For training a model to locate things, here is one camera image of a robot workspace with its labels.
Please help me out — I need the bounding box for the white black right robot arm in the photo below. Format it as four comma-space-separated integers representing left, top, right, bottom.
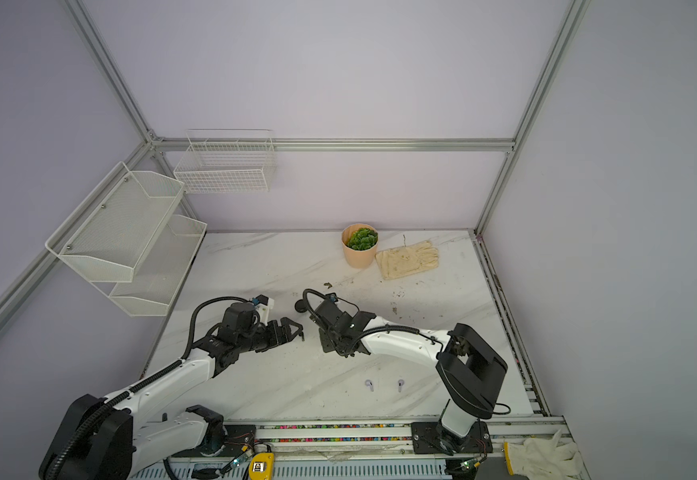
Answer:
296, 290, 508, 440

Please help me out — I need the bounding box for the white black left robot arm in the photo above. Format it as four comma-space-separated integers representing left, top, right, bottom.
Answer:
38, 295, 304, 479

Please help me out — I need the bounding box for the black round charging case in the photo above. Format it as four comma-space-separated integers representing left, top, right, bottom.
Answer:
294, 299, 308, 313

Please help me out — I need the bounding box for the orange pot with green plant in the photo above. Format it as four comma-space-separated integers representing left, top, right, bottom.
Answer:
342, 224, 378, 269

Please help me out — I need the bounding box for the white mesh lower shelf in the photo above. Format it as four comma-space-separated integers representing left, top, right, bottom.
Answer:
108, 215, 206, 317

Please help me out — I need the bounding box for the white mesh shelf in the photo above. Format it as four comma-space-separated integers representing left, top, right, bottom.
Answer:
108, 215, 206, 317
46, 162, 184, 283

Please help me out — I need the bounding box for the yellow tag box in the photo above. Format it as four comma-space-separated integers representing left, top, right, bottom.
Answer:
248, 452, 274, 480

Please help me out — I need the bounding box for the white mesh upper shelf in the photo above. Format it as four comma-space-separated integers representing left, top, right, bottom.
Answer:
46, 162, 184, 283

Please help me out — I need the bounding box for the white glove yellow cuff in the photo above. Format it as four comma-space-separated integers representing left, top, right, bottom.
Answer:
503, 430, 584, 480

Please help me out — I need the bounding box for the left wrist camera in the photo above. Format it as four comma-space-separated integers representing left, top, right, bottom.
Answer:
250, 295, 274, 323

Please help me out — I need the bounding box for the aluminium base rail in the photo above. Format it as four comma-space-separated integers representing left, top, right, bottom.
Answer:
226, 416, 573, 459

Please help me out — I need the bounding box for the white wire basket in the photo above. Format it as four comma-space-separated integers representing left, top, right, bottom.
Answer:
174, 129, 276, 194

